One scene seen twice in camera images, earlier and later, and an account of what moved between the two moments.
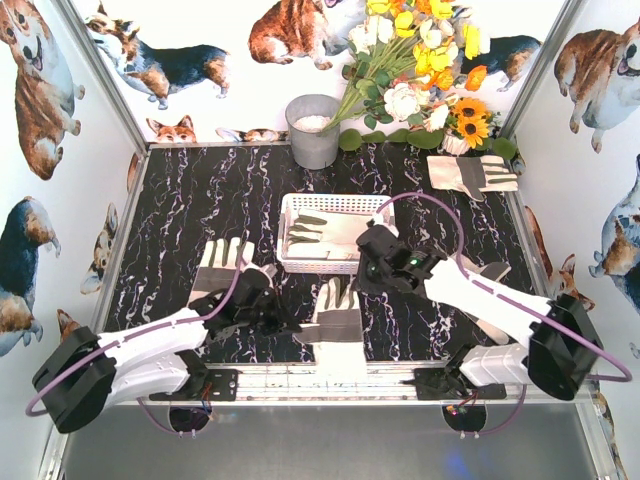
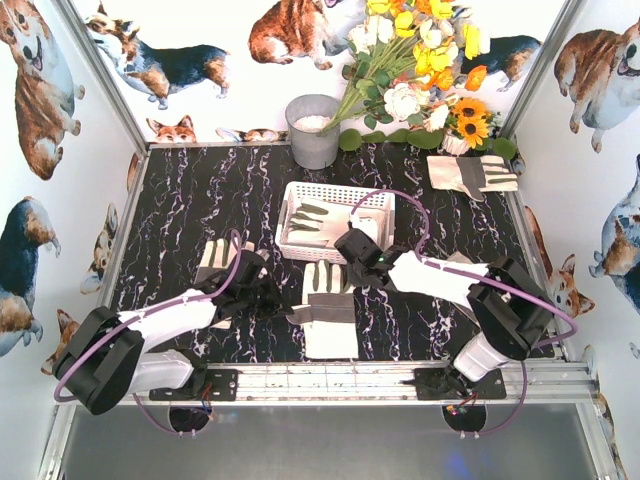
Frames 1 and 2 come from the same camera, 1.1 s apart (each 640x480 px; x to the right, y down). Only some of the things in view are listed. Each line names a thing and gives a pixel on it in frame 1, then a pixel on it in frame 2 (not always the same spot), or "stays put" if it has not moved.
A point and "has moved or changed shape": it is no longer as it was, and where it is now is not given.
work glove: [329, 235] has moved or changed shape
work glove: [474, 175] stays put
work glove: [337, 334] has moved or changed shape
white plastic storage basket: [318, 232] has moved or changed shape
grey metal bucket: [306, 115] stays put
